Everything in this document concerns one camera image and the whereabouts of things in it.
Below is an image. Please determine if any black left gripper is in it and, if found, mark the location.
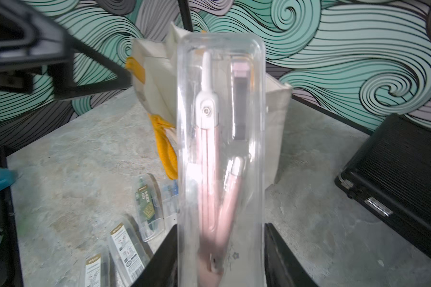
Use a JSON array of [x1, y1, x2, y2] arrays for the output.
[[0, 1, 131, 100]]

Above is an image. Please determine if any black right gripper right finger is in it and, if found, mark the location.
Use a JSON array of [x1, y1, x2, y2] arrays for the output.
[[264, 223, 318, 287]]

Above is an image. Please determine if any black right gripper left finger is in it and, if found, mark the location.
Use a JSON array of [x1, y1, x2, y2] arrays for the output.
[[131, 225, 178, 287]]

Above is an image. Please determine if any white label compass case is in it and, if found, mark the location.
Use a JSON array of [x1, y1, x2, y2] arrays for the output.
[[79, 244, 111, 287], [107, 216, 150, 287]]

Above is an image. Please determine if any green label compass case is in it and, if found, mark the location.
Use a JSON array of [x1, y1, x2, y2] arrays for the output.
[[133, 173, 165, 242]]

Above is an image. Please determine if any white canvas tote bag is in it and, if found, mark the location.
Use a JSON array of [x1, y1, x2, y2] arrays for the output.
[[126, 22, 292, 188]]

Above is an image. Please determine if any pink compass clear case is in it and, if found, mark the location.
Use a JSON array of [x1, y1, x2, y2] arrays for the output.
[[177, 33, 266, 287]]

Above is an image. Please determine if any blue compass frosted case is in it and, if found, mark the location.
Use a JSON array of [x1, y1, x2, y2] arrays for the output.
[[160, 179, 179, 232]]

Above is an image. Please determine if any black ribbed hard case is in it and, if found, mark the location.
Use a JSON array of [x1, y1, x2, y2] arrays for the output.
[[334, 114, 431, 259]]

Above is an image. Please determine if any black frame post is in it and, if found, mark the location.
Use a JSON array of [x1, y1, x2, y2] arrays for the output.
[[177, 0, 193, 32]]

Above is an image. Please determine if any black aluminium frame rail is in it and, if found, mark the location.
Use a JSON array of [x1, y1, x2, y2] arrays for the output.
[[0, 146, 24, 287]]

